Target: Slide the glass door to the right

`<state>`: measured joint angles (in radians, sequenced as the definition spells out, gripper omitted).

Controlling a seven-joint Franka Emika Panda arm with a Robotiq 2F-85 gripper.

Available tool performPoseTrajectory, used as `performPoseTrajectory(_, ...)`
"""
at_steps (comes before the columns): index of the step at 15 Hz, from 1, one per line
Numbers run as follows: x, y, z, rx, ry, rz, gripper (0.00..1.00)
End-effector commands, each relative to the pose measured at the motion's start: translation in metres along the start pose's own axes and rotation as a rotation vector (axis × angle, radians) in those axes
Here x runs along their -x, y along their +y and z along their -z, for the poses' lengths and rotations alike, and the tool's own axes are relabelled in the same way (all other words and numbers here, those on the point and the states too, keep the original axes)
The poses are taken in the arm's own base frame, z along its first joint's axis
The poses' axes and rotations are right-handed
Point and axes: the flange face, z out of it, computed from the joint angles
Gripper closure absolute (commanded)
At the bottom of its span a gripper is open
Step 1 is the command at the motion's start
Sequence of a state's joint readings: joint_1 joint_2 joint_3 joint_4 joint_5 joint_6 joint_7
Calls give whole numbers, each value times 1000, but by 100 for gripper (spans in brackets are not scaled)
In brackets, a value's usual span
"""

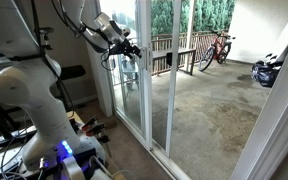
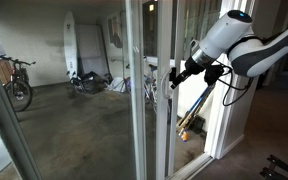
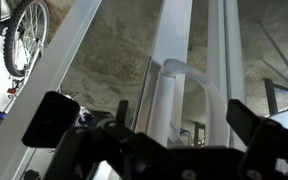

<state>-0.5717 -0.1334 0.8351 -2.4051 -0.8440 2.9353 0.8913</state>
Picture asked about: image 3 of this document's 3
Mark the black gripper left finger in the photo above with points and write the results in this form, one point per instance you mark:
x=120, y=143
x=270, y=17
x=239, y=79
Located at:
x=74, y=150

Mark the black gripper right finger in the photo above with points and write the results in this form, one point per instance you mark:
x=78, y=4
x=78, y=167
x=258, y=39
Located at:
x=267, y=150

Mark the black lock box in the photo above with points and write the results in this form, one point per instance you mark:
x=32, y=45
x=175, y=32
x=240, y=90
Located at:
x=50, y=118

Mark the blue and white bicycle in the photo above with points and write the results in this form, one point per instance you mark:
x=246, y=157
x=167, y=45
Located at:
x=8, y=50

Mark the thin white post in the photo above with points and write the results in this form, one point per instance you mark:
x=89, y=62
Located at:
x=52, y=66

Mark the fixed glass panel white frame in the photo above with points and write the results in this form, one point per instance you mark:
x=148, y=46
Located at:
x=217, y=40

